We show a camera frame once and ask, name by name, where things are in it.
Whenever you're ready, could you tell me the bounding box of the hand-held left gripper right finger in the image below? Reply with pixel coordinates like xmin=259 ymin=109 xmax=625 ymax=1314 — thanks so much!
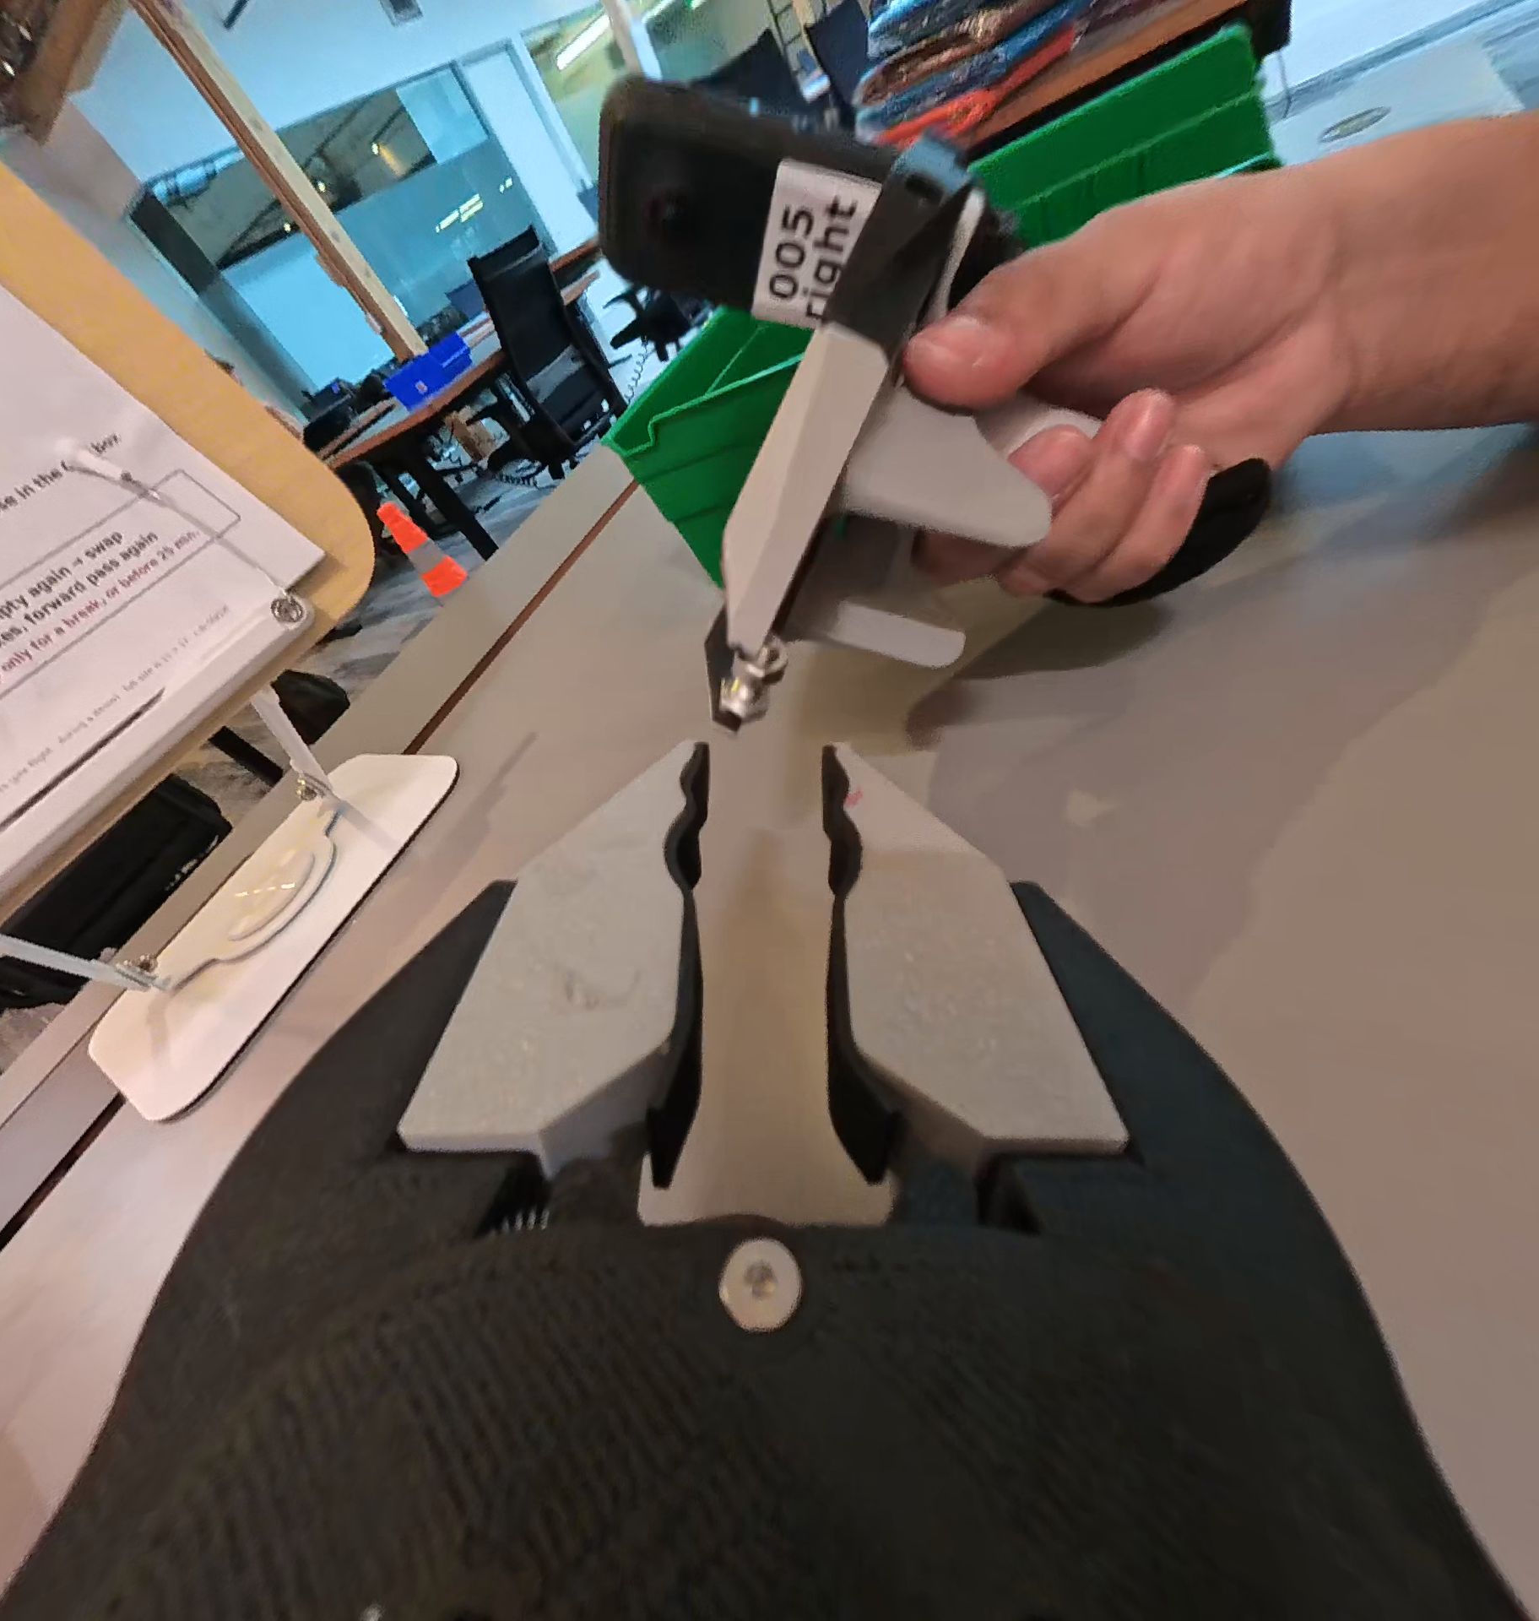
xmin=820 ymin=746 xmax=1133 ymax=1185

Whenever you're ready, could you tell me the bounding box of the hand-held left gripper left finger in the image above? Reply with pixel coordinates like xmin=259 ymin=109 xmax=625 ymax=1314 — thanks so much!
xmin=395 ymin=744 xmax=713 ymax=1193

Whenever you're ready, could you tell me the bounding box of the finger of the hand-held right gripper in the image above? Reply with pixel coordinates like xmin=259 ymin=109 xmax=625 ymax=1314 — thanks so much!
xmin=782 ymin=512 xmax=970 ymax=673
xmin=704 ymin=324 xmax=901 ymax=730

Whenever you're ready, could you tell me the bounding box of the green plastic bin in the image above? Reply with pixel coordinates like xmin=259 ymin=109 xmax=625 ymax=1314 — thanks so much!
xmin=603 ymin=26 xmax=1281 ymax=590

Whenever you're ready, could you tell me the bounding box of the small steel bolt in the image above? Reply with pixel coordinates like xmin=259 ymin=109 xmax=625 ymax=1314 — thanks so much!
xmin=717 ymin=639 xmax=793 ymax=726

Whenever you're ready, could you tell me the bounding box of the person's right hand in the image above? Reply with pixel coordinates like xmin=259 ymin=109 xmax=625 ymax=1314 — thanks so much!
xmin=903 ymin=163 xmax=1366 ymax=603

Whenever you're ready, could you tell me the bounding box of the black office chair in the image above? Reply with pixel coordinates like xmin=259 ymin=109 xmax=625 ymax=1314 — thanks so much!
xmin=466 ymin=228 xmax=619 ymax=473

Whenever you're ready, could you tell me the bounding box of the white stand base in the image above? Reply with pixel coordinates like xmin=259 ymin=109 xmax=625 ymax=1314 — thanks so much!
xmin=0 ymin=690 xmax=460 ymax=1126

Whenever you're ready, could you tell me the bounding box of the stack of folded cloths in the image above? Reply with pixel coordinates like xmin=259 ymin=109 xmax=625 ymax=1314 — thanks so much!
xmin=853 ymin=0 xmax=1209 ymax=147

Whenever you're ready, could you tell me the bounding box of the orange traffic cone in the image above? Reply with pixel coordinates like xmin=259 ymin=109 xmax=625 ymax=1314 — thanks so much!
xmin=377 ymin=500 xmax=471 ymax=599

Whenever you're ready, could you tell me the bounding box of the dark bag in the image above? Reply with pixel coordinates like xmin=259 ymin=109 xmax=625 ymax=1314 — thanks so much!
xmin=0 ymin=775 xmax=232 ymax=1053

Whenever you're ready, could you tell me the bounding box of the wooden display board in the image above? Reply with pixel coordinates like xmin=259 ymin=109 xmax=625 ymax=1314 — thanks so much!
xmin=0 ymin=133 xmax=379 ymax=952

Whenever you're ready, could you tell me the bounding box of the printed instruction sheet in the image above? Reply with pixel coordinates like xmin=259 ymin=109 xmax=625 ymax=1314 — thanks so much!
xmin=0 ymin=247 xmax=328 ymax=914

